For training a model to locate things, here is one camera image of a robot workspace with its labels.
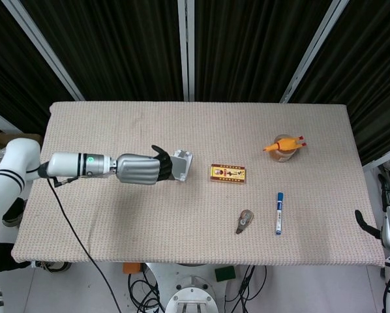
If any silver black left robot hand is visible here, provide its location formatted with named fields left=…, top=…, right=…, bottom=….
left=115, top=144, right=175, bottom=186

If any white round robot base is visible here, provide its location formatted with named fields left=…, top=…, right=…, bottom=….
left=145, top=262, right=239, bottom=313

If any white folding phone stand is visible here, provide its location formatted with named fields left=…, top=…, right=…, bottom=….
left=170, top=149, right=195, bottom=183

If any beige waffle tablecloth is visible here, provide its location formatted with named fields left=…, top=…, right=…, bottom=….
left=11, top=100, right=387, bottom=269

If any yellow red printed box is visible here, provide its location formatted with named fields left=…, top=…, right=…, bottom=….
left=209, top=163, right=248, bottom=186

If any orange block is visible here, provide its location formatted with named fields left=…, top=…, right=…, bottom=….
left=122, top=261, right=141, bottom=275

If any blue white marker pen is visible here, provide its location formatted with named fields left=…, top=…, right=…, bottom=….
left=274, top=192, right=285, bottom=237

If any brown correction tape dispenser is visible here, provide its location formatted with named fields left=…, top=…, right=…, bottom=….
left=235, top=209, right=256, bottom=235

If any shoe with white sole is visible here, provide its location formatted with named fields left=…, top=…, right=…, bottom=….
left=34, top=260, right=72, bottom=275

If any black shoe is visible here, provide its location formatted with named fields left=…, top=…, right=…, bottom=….
left=1, top=198, right=28, bottom=228

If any black pleated curtain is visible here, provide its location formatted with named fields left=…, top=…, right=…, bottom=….
left=0, top=0, right=390, bottom=167

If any clear jar of rubber bands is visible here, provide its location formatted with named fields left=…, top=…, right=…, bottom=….
left=269, top=134, right=297, bottom=163

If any green block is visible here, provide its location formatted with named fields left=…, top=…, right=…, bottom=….
left=214, top=265, right=237, bottom=283

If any yellow rubber chicken toy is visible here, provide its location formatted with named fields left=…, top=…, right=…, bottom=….
left=263, top=134, right=308, bottom=154

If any grey low frame bar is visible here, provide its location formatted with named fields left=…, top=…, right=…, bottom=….
left=361, top=145, right=390, bottom=170
left=0, top=105, right=23, bottom=135

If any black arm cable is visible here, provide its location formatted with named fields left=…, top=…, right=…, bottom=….
left=46, top=175, right=123, bottom=313

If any black floor cable bundle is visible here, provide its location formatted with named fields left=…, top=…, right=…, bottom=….
left=225, top=265, right=268, bottom=308
left=127, top=264, right=165, bottom=313

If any grey upright frame post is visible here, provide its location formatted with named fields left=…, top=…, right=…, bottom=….
left=176, top=0, right=196, bottom=102

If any grey slanted frame post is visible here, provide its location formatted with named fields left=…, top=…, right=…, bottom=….
left=279, top=0, right=351, bottom=104
left=10, top=0, right=85, bottom=102

